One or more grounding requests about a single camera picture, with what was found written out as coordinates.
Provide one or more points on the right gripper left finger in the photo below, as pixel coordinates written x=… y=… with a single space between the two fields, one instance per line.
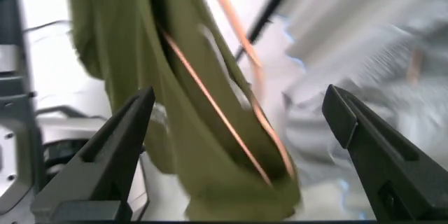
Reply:
x=101 y=168

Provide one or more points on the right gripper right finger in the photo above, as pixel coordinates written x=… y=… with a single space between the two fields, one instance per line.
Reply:
x=392 y=168

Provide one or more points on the pale grey shorts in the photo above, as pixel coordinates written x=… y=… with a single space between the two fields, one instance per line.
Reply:
x=315 y=136

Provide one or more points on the olive green garment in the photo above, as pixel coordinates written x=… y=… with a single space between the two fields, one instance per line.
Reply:
x=122 y=59

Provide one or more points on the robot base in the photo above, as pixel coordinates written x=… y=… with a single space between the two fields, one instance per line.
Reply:
x=17 y=129

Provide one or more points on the black clothes rack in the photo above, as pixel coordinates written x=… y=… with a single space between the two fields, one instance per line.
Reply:
x=266 y=14

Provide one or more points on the white curtain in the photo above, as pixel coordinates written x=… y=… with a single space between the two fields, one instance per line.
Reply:
x=350 y=0

